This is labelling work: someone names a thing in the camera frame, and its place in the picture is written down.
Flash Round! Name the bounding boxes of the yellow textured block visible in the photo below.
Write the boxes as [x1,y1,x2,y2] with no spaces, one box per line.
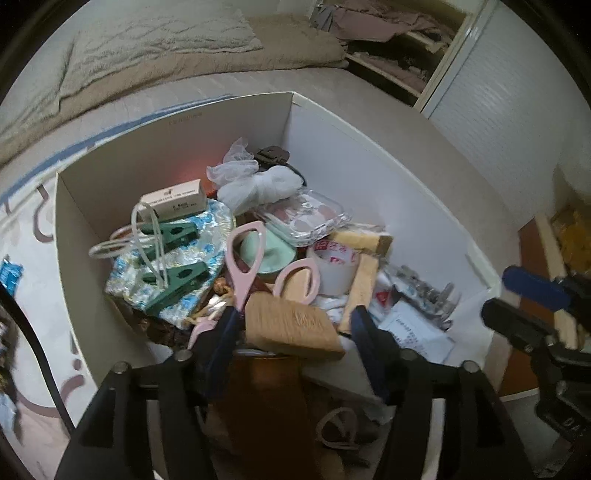
[329,229,394,256]

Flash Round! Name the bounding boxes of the clear plastic case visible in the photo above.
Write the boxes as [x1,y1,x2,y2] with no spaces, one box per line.
[256,189,352,247]

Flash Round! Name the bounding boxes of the pink scissors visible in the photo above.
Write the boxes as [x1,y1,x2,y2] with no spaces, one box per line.
[187,220,321,352]

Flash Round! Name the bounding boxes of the pale green round compact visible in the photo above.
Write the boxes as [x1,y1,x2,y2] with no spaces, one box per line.
[238,231,296,284]

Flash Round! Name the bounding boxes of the white tulle bag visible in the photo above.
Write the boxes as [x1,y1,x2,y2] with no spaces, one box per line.
[206,137,259,185]

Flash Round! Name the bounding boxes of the white plastic bag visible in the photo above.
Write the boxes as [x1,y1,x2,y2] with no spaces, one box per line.
[217,165,303,215]

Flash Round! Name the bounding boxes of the clear plastic ring hanger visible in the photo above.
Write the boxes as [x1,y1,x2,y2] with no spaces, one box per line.
[89,200,171,287]

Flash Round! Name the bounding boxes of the white paper sheet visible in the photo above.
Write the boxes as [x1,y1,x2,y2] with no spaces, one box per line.
[379,300,455,365]

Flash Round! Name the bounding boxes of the white flat pouch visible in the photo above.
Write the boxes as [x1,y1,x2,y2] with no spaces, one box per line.
[302,332,398,425]

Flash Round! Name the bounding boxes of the mauve clothing pile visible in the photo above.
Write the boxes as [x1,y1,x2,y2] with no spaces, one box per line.
[318,0,455,44]

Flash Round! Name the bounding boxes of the brown hair claw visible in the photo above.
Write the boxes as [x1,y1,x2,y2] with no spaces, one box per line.
[253,145,291,169]

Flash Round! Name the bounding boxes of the yellow blurred object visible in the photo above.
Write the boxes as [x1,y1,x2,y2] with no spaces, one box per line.
[551,203,591,268]

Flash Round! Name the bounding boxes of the green clothes peg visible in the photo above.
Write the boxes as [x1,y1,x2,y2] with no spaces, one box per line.
[139,222,200,252]
[142,263,209,317]

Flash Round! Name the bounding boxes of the clear blister pack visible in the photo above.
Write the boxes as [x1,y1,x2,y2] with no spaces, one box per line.
[383,265,462,330]

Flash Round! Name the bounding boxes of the blue sachet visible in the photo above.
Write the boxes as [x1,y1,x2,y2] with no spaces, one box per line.
[0,258,24,301]

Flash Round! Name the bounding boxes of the black hair band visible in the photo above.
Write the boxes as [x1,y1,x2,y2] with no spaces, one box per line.
[284,161,309,190]

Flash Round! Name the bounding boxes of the pale pink cord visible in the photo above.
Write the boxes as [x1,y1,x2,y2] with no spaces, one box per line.
[316,406,365,450]

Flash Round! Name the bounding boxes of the tan folded duvet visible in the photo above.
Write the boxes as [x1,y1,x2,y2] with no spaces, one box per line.
[0,37,349,153]

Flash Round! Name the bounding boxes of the dark clothing pile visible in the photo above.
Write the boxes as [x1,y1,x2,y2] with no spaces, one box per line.
[351,34,444,93]

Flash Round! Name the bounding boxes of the white shutter door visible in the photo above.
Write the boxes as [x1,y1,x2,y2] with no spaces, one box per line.
[422,0,591,195]

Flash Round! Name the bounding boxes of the pale blue packet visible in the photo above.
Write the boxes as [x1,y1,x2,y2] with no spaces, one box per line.
[0,392,21,435]

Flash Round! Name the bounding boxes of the black cable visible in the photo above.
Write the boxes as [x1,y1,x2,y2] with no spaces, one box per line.
[0,284,75,435]

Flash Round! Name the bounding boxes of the clear tape roll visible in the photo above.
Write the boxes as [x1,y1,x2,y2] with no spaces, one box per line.
[307,237,362,296]

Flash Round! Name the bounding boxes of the closet shelf niche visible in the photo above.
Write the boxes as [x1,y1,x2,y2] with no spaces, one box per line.
[314,0,467,97]

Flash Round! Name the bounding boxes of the light wooden block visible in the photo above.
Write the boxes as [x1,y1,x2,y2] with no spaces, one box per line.
[338,254,382,334]

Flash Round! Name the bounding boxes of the beige quilted pillow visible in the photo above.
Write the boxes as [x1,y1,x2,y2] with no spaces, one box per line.
[60,8,265,100]
[0,39,77,153]

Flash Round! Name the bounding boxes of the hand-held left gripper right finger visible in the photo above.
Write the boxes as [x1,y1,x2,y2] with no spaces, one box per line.
[350,306,528,480]

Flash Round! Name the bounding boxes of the white shoe box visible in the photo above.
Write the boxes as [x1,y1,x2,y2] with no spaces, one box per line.
[55,91,504,416]

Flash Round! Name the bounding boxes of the small white carton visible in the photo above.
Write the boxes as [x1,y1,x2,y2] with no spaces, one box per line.
[139,179,207,220]

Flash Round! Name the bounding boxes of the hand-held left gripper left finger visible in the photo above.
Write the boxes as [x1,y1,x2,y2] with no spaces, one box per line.
[54,305,242,480]

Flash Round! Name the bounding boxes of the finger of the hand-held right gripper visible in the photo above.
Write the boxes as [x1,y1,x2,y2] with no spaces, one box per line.
[501,265,591,320]
[480,298,563,357]

